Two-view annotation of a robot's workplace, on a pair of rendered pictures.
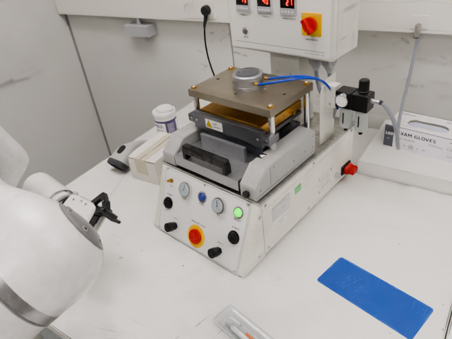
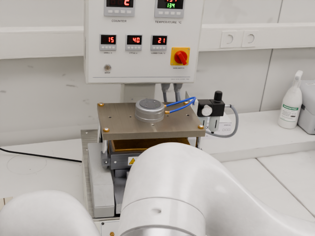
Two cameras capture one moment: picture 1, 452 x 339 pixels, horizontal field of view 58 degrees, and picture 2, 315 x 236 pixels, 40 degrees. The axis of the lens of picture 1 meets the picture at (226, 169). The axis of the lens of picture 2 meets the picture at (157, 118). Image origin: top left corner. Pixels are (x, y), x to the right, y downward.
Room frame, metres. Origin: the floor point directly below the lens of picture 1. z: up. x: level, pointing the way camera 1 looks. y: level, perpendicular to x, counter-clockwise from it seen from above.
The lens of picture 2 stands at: (0.44, 0.81, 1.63)
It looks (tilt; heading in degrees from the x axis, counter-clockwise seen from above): 27 degrees down; 300
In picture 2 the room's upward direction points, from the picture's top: 5 degrees clockwise
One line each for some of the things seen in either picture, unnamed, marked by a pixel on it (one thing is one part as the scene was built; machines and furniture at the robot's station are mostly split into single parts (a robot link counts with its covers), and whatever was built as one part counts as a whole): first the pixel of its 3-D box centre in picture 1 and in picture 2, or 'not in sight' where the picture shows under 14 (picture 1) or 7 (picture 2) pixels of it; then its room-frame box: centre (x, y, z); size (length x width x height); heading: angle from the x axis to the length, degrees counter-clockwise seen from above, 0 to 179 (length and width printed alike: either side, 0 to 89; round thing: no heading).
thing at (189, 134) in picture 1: (200, 133); (99, 177); (1.03, 0.06, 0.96); 0.25 x 0.05 x 0.07; 134
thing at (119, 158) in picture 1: (132, 151); not in sight; (1.30, 0.33, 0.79); 0.20 x 0.08 x 0.08; 142
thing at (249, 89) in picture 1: (263, 92); (153, 119); (0.99, -0.12, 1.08); 0.31 x 0.24 x 0.13; 44
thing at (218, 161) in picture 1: (205, 158); not in sight; (0.85, 0.05, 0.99); 0.15 x 0.02 x 0.04; 44
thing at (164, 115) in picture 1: (167, 124); not in sight; (1.40, 0.20, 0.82); 0.09 x 0.09 x 0.15
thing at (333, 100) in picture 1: (352, 106); (208, 114); (0.91, -0.33, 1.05); 0.15 x 0.05 x 0.15; 44
